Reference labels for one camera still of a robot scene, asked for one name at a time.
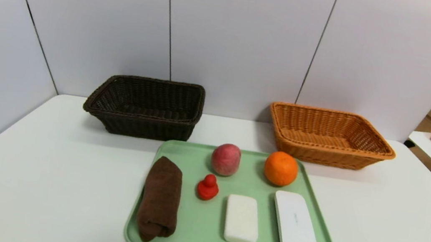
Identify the light green plastic tray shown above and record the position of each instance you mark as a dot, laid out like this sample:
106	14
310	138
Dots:
184	226

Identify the brown towel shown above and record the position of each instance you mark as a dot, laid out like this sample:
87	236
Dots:
160	197

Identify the white soap bar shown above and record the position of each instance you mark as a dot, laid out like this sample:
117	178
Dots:
242	219

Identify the dark brown wicker basket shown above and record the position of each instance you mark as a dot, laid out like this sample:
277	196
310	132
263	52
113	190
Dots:
143	125

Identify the orange wicker basket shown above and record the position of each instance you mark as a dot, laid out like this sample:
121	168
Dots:
320	152

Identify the orange fruit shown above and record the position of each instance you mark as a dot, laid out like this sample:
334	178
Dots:
281	169

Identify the white oblong case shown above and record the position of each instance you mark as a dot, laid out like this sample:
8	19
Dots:
296	227

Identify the red pink peach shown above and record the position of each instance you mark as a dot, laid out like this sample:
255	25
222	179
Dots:
225	159

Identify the red rubber duck toy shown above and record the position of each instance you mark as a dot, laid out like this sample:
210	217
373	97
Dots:
207	189

